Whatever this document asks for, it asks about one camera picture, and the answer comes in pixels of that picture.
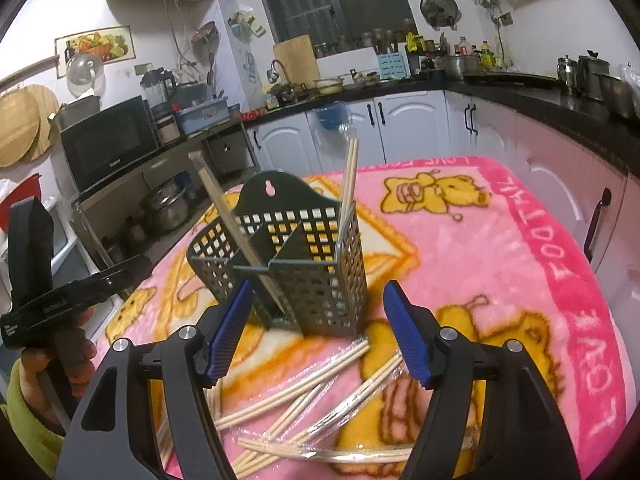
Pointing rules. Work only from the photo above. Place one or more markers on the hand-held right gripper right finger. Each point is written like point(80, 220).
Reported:
point(405, 335)

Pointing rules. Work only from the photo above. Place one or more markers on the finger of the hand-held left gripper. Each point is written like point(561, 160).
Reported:
point(122, 272)

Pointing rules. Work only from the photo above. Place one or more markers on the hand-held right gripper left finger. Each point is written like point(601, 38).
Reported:
point(230, 330)

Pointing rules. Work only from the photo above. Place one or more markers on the pile of chopsticks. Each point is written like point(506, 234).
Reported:
point(295, 385)

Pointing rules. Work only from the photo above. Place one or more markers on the wooden chopsticks pair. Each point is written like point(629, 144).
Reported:
point(225, 210)
point(350, 175)

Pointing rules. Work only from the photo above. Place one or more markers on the dark green perforated utensil holder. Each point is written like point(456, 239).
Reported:
point(300, 200)

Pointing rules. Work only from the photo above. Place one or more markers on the person's left hand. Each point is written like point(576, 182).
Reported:
point(35, 365)

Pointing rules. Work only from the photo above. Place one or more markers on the white plastic drawer unit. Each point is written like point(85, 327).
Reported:
point(75, 255)

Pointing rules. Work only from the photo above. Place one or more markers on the steel pot with lid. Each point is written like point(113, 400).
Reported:
point(165, 207)

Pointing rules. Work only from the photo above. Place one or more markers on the pink bear printed blanket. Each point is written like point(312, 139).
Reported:
point(475, 270)

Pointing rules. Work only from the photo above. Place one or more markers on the steel kitchen rack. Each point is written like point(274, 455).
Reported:
point(165, 162)

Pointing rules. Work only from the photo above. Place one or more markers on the round wooden boards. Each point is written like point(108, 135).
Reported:
point(22, 125)

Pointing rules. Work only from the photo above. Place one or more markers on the black microwave oven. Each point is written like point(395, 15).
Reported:
point(107, 142)

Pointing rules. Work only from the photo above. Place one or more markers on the grey drawer box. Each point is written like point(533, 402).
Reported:
point(230, 152)

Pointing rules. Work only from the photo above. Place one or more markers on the blue dish rack box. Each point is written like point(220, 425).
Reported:
point(202, 115)

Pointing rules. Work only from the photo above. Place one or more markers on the clear glass dome lid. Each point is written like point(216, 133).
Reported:
point(85, 75)

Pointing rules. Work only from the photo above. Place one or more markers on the blender with black base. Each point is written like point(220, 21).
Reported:
point(157, 87)

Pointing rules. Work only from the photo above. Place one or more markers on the white kitchen base cabinets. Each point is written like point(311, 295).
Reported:
point(420, 125)

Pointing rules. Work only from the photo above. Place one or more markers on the blue hanging plastic bag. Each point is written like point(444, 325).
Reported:
point(330, 116)

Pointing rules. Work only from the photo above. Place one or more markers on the hanging strainer ladle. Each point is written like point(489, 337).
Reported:
point(205, 35)

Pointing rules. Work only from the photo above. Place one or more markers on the chrome sink faucet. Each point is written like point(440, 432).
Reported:
point(276, 70)

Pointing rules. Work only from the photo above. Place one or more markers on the steel stock pot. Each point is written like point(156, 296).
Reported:
point(460, 67)

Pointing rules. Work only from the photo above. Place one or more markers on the wooden cutting board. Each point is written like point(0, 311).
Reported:
point(296, 60)

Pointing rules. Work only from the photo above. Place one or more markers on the yellow oil bottle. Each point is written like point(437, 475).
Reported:
point(487, 55)

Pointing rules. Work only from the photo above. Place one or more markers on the row of spice jars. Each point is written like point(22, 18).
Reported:
point(365, 40)

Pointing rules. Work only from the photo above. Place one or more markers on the small steel kettle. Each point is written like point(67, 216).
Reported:
point(567, 72)

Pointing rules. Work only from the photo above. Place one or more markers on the large steel kettle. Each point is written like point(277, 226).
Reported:
point(592, 75)

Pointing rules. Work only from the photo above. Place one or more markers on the steel basin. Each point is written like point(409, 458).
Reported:
point(617, 95)

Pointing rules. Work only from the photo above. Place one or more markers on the hanging steel pot lid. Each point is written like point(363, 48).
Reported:
point(439, 10)

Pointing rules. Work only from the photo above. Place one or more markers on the fruit wall poster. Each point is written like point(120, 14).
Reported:
point(95, 45)

